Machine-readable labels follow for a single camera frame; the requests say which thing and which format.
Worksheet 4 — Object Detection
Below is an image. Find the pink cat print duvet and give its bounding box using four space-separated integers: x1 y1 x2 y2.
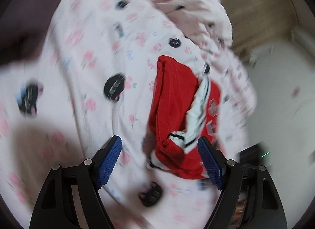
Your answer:
1 0 257 228

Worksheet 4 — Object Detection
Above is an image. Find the beige curtain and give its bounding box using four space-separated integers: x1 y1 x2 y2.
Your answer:
221 0 298 58

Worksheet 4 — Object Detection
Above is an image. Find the red white basketball jersey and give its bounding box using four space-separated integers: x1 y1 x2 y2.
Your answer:
148 56 221 179

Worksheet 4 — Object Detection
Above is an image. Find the folded dark purple garment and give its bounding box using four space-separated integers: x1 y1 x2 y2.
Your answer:
1 0 61 65

